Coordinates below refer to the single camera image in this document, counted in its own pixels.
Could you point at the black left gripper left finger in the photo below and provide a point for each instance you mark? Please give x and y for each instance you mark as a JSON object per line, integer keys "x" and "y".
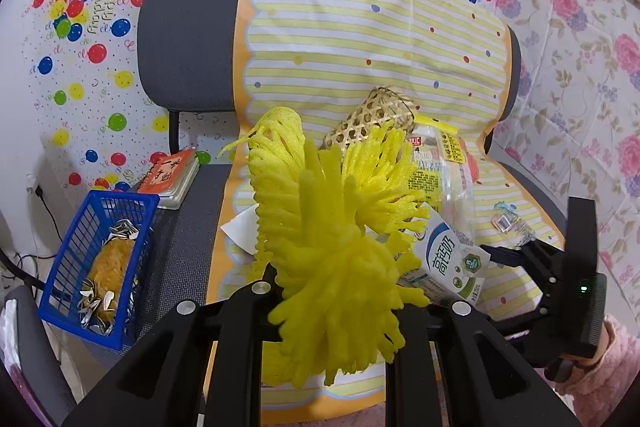
{"x": 197, "y": 365}

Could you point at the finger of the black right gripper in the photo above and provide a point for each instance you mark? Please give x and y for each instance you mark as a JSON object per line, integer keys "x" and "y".
{"x": 510, "y": 257}

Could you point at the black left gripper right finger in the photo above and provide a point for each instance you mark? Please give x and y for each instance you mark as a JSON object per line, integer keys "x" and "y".
{"x": 457, "y": 370}

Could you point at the clear barcode plastic bag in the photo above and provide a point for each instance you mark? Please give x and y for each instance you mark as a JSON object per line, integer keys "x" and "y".
{"x": 513, "y": 230}

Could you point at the white green milk carton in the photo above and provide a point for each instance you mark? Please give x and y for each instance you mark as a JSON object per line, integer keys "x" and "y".
{"x": 449, "y": 269}

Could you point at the yellow foam fruit net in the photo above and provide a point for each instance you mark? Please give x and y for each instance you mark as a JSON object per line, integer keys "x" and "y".
{"x": 338, "y": 226}

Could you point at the right hand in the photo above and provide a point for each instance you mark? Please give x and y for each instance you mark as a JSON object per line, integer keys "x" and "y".
{"x": 586, "y": 377}

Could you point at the yellow bread in basket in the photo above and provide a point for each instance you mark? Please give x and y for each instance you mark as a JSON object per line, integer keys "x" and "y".
{"x": 107, "y": 275}

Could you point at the blue plastic basket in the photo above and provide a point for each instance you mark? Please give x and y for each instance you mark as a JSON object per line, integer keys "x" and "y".
{"x": 65, "y": 300}

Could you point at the white paper tissue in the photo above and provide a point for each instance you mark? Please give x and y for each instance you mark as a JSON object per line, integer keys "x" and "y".
{"x": 243, "y": 230}

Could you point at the woven bamboo basket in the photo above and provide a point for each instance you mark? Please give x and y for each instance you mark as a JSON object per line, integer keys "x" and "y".
{"x": 382, "y": 106}

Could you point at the orange covered book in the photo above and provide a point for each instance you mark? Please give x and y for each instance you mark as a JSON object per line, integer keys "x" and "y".
{"x": 171, "y": 178}

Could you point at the yellow striped chair cloth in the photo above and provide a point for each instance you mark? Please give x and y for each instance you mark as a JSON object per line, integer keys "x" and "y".
{"x": 455, "y": 61}

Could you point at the grey office chair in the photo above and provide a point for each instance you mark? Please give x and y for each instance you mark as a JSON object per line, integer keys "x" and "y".
{"x": 185, "y": 59}

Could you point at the floral pattern wall sheet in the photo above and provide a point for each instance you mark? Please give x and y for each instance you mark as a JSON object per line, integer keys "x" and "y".
{"x": 574, "y": 128}

